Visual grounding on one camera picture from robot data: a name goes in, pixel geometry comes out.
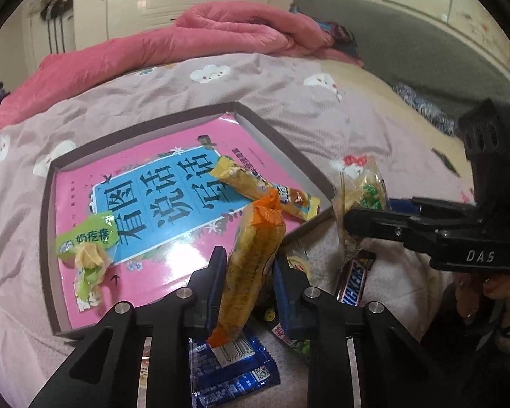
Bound person's right hand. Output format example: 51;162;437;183
455;272;510;328

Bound mauve printed bed sheet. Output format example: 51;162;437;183
0;57;481;408

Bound dark green pea packet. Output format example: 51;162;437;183
272;323;313;358

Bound round biscuit clear packet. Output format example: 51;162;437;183
287;242;336;290

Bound green milk candy packet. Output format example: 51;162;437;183
55;211;122;311

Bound pink picture book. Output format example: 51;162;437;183
55;113;324;328

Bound dark slim object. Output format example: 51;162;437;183
432;148;462;176

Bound orange-ended yellow cracker packet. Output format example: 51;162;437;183
208;189;286;347

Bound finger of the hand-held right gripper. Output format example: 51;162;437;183
389;197;477;218
344;207;440;249

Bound pink quilt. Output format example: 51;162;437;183
0;2;364;137

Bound long yellow cake packet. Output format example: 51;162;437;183
210;156;321;222

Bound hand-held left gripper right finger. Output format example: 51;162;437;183
273;252;451;408

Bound blue patterned cloth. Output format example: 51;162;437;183
393;83;457;134

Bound grey fabric headboard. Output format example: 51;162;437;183
289;0;510;145

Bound dark patterned clothes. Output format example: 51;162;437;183
319;19;364;62

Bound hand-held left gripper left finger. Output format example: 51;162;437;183
28;246;228;408

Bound brown chocolate bar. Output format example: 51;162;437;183
336;250;377;307

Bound blue foil snack packet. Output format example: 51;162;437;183
189;334;281;408

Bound black striped hanging garment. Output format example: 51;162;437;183
45;4;75;54

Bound grey shallow cardboard box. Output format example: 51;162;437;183
40;101;336;336

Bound clear seed bar packet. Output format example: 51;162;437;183
331;157;392;260

